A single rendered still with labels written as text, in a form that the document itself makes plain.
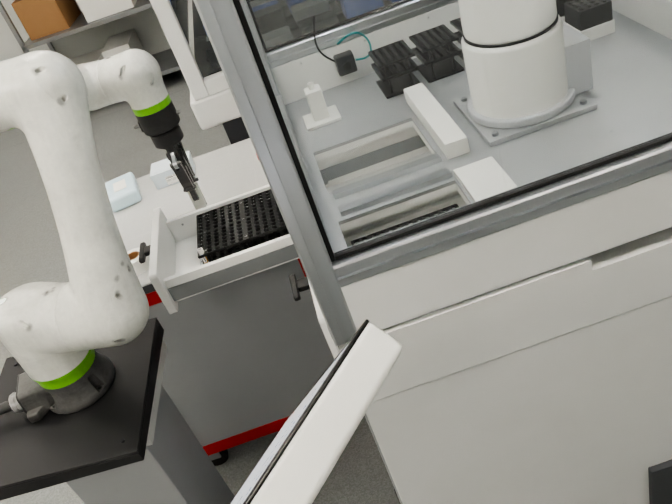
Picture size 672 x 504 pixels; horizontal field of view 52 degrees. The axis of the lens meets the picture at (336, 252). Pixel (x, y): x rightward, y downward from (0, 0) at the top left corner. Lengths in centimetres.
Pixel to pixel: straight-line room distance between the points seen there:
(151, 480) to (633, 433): 99
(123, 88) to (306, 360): 89
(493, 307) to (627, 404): 41
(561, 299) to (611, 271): 9
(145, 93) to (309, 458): 116
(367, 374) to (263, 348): 126
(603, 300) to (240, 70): 70
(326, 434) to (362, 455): 149
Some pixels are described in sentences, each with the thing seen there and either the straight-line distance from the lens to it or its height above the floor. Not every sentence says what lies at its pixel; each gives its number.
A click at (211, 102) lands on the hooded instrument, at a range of 230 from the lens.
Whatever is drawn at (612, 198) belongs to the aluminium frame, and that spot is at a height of 104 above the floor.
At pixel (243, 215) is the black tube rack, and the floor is 90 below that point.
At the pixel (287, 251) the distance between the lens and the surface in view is 147.
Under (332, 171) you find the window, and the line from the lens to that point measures 93.
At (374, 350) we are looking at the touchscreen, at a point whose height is 118.
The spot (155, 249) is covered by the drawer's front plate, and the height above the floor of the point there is 93.
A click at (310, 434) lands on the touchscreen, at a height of 119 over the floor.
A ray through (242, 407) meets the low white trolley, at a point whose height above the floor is 23.
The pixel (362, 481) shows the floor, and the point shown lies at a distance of 210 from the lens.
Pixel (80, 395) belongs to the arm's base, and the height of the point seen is 83.
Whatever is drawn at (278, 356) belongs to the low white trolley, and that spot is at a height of 38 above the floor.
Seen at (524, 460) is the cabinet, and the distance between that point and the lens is 143.
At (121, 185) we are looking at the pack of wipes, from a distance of 221.
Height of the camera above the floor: 168
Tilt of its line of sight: 35 degrees down
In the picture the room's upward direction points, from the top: 20 degrees counter-clockwise
